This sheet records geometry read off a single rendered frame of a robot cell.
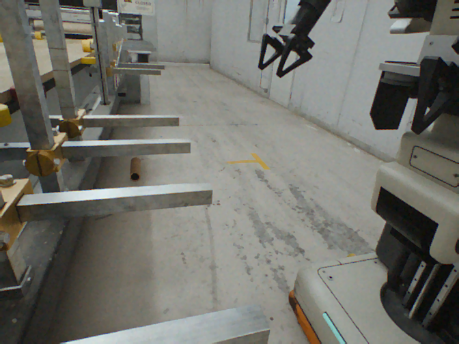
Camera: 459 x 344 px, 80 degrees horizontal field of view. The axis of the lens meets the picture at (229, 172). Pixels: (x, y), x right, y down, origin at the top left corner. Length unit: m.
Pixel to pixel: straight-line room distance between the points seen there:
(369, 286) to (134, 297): 0.97
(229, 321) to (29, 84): 0.54
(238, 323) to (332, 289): 0.86
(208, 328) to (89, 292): 1.21
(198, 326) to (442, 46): 0.68
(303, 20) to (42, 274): 0.69
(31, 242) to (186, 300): 0.86
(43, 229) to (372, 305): 1.00
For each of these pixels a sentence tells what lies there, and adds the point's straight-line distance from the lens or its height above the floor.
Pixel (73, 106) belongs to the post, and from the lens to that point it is 0.90.
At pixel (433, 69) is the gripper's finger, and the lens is 0.37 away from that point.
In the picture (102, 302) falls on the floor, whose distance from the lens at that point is 1.43.
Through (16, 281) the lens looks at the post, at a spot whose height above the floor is 0.73.
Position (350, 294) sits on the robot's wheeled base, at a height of 0.28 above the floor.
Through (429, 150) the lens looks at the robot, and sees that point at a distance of 0.77.
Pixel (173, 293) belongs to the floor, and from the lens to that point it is 1.40.
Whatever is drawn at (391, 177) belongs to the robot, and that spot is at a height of 0.79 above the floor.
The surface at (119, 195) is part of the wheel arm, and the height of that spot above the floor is 0.83.
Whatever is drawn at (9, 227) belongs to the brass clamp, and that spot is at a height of 0.82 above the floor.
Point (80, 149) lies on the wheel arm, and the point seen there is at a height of 0.82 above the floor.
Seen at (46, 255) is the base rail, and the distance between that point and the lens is 0.60.
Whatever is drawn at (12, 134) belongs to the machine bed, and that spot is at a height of 0.75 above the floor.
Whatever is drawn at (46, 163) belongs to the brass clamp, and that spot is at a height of 0.82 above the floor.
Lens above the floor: 1.07
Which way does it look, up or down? 26 degrees down
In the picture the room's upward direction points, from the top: 4 degrees clockwise
